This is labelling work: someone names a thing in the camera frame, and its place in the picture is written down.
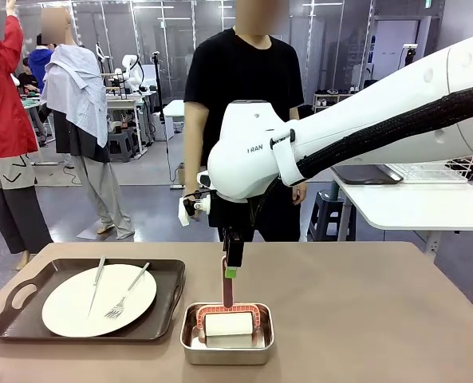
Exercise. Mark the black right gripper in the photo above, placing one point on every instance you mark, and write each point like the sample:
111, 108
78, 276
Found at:
234, 247

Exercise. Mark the white round plate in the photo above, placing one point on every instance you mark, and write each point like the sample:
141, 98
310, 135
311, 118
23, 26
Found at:
72, 311

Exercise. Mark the person's right forearm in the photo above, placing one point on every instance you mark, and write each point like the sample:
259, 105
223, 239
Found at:
192, 159

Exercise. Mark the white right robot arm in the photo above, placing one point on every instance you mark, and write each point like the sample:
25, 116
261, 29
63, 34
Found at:
244, 151

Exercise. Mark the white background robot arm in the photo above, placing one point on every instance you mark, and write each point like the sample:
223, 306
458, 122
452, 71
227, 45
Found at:
130, 72

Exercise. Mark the person's right hand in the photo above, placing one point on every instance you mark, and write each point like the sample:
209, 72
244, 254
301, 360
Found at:
192, 192

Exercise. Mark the person's left hand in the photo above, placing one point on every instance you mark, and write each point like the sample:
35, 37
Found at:
300, 193

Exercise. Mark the rectangular metal tin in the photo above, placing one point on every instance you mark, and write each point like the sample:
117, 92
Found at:
228, 357

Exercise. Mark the cardboard box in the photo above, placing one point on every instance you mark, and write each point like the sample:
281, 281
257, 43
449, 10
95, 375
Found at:
181, 175

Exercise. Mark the dark grey step stool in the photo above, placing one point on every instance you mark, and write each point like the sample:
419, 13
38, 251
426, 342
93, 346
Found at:
332, 215

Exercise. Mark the silver fork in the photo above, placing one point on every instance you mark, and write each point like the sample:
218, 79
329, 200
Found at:
114, 311

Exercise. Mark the silver knife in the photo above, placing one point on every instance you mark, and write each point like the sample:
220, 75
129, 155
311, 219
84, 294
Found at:
96, 287

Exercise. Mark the grey plastic stool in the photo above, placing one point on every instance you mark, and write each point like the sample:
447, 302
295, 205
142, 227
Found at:
122, 145

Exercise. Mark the white background table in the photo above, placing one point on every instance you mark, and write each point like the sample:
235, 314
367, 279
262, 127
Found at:
174, 108

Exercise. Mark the black light stand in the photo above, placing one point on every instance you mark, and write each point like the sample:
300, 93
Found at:
161, 111

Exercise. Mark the white shoe rack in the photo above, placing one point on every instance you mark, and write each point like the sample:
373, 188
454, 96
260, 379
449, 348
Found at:
328, 101

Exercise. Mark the white side table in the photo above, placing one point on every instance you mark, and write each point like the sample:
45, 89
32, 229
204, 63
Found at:
419, 203

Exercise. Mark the person in black t-shirt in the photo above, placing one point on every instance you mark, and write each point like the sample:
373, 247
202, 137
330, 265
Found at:
236, 72

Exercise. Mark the white framed background desk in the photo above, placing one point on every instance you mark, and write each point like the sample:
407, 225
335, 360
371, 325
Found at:
120, 103

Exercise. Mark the seated person in black cap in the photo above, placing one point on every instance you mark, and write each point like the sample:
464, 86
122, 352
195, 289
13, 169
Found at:
28, 80

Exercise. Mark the person in blue hoodie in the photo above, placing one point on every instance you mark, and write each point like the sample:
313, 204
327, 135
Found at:
40, 64

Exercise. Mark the mannequin in red jacket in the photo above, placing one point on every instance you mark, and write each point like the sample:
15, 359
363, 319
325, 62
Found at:
1, 99

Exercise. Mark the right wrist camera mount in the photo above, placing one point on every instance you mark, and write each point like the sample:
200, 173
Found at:
204, 205

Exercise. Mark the black camera tripod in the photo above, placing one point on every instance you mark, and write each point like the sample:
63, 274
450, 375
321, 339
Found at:
409, 52

